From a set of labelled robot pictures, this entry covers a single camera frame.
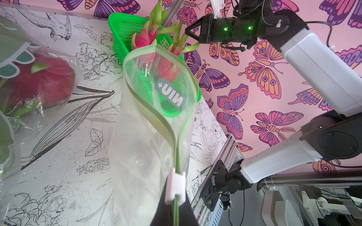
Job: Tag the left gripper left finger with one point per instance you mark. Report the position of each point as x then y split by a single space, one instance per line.
164 212

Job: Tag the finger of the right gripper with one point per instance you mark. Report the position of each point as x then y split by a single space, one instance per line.
194 30

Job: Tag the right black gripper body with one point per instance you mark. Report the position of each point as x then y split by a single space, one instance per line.
225 30

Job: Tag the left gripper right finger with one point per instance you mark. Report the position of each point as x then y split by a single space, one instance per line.
186 214

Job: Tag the pink dragon fruit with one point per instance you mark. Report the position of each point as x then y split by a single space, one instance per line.
172 59
152 28

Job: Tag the clear zip-top bag green seal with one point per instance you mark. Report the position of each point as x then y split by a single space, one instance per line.
148 149

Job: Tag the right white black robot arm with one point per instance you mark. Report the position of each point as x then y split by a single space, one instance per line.
278 35

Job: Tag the dragon fruit in far bag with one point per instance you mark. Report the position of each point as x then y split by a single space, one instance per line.
49 78

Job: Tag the green plastic basket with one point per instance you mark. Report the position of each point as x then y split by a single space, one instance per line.
159 80

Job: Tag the aluminium frame struts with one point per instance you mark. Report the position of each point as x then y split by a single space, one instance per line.
173 10

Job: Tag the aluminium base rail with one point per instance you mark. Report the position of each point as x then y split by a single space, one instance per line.
225 177

